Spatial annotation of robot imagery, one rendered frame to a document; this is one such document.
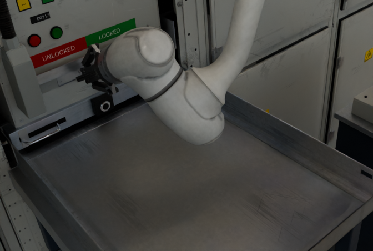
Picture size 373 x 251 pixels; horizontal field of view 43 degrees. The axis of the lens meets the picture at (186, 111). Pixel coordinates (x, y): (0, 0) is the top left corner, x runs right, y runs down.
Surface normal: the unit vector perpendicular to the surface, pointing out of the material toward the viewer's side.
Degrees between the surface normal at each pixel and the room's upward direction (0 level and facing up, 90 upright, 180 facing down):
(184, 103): 65
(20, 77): 90
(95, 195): 0
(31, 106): 90
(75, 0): 90
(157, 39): 48
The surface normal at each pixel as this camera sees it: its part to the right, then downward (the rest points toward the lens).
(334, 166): -0.78, 0.41
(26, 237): 0.63, 0.40
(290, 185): -0.07, -0.82
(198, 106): 0.28, 0.18
